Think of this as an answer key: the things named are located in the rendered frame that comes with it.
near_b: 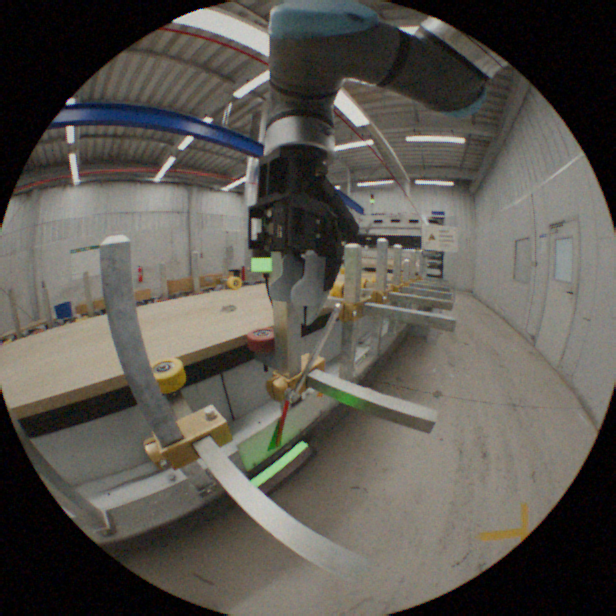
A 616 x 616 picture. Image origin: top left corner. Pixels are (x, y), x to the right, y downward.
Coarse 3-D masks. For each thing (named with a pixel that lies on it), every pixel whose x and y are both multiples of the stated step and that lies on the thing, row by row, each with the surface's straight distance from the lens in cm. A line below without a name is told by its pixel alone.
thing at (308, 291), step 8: (312, 256) 22; (312, 264) 22; (320, 264) 23; (304, 272) 22; (312, 272) 23; (320, 272) 23; (304, 280) 22; (312, 280) 23; (320, 280) 23; (296, 288) 21; (304, 288) 22; (312, 288) 23; (320, 288) 24; (296, 296) 21; (304, 296) 22; (312, 296) 23; (320, 296) 24; (296, 304) 21; (304, 304) 22; (312, 304) 23; (320, 304) 24; (312, 312) 25; (312, 320) 26
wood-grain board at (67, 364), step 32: (256, 288) 126; (96, 320) 109; (160, 320) 77; (192, 320) 69; (224, 320) 64; (256, 320) 61; (0, 352) 135; (32, 352) 97; (64, 352) 76; (96, 352) 63; (160, 352) 49; (192, 352) 46; (32, 384) 65; (64, 384) 53; (96, 384) 47; (128, 384) 46
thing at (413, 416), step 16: (256, 352) 51; (272, 352) 49; (320, 384) 39; (336, 384) 38; (352, 384) 38; (352, 400) 37; (368, 400) 35; (384, 400) 36; (400, 400) 36; (384, 416) 36; (400, 416) 35; (416, 416) 34; (432, 416) 35
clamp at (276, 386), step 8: (304, 360) 43; (320, 360) 43; (312, 368) 41; (320, 368) 44; (272, 376) 40; (280, 376) 38; (296, 376) 38; (272, 384) 38; (280, 384) 37; (288, 384) 37; (304, 384) 41; (272, 392) 39; (280, 392) 37; (280, 400) 38
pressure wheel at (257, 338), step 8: (264, 328) 52; (248, 336) 48; (256, 336) 47; (264, 336) 48; (272, 336) 47; (248, 344) 49; (256, 344) 46; (264, 344) 46; (272, 344) 47; (264, 368) 53
